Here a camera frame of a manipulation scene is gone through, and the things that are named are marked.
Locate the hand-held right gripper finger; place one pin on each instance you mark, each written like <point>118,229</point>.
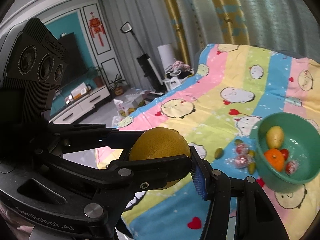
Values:
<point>200,183</point>

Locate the cardboard box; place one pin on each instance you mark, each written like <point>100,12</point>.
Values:
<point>140,100</point>

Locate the red knot wall decoration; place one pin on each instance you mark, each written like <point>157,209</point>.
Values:
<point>96,27</point>

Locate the pile of clothes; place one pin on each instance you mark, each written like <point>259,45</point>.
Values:
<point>178,66</point>

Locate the orange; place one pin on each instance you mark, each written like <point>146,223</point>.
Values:
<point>274,160</point>

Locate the gold and silver deer curtain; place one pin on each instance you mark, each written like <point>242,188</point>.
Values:
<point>262,7</point>

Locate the white red printed bag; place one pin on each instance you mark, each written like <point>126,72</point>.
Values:
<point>121,108</point>

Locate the white television cabinet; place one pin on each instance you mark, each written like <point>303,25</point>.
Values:
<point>82,105</point>

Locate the grey pleated curtain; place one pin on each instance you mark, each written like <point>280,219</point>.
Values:
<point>140,10</point>

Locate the red cherry tomato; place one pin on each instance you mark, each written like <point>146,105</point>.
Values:
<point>285,153</point>

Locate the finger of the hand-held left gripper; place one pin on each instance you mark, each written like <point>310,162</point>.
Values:
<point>150,170</point>
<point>100,133</point>

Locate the yellow-green pear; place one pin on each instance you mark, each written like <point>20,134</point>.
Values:
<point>275,137</point>

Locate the white orange box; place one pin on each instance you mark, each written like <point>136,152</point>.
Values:
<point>79,91</point>

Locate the red candy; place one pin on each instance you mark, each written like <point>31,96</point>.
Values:
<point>240,160</point>
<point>241,149</point>
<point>292,167</point>

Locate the black flat television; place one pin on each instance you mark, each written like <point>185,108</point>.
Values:
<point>73,57</point>

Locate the black upright vacuum cleaner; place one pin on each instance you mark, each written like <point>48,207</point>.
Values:
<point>146,67</point>

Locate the potted plant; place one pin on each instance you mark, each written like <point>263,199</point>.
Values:
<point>116,86</point>
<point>98,77</point>

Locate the striped cartoon printed blanket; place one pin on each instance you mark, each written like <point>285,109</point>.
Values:
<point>225,80</point>

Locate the yellow lemon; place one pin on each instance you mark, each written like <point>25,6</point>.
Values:
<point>160,145</point>

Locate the white stool with bow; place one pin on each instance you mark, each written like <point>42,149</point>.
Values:
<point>175,81</point>

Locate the white cylindrical appliance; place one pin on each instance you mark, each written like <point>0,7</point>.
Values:
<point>165,55</point>

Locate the green plastic basin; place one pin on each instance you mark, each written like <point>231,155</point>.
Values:
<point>302,140</point>

